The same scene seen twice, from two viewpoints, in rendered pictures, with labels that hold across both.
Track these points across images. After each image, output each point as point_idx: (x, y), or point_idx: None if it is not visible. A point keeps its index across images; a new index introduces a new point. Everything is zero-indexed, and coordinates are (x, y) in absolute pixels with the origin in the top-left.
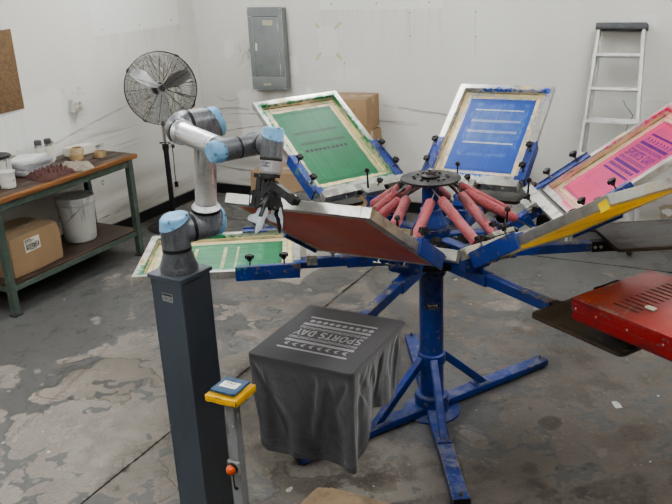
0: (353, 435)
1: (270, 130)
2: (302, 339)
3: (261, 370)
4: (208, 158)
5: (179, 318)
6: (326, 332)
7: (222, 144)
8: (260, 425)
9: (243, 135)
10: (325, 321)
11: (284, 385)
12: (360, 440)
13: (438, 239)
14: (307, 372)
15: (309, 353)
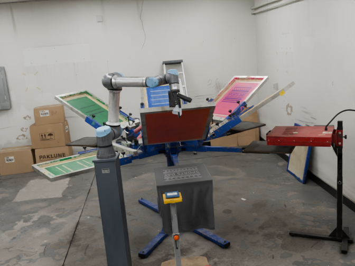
0: (213, 209)
1: (174, 70)
2: (172, 176)
3: (164, 192)
4: (149, 85)
5: (113, 180)
6: (178, 172)
7: (156, 78)
8: (163, 222)
9: (158, 75)
10: (171, 170)
11: None
12: None
13: None
14: (190, 185)
15: (183, 179)
